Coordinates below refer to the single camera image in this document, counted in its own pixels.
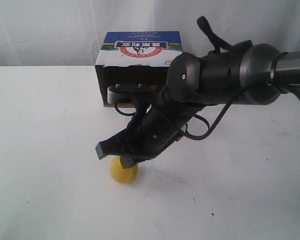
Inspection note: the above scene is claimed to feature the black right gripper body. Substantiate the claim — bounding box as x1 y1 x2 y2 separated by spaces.
126 89 204 158

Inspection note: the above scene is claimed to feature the yellow ball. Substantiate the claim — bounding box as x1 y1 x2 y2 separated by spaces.
109 156 139 184

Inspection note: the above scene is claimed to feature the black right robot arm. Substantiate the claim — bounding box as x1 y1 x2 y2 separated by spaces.
95 44 300 169

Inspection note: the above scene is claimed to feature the blue white cardboard box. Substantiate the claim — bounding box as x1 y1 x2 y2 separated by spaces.
94 31 183 107

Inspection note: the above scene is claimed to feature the white backdrop curtain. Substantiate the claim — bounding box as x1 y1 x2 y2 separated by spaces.
0 0 300 66

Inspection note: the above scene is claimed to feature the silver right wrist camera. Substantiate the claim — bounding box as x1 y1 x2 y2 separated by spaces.
107 83 157 105

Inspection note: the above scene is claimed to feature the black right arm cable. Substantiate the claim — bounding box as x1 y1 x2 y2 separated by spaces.
114 15 300 141

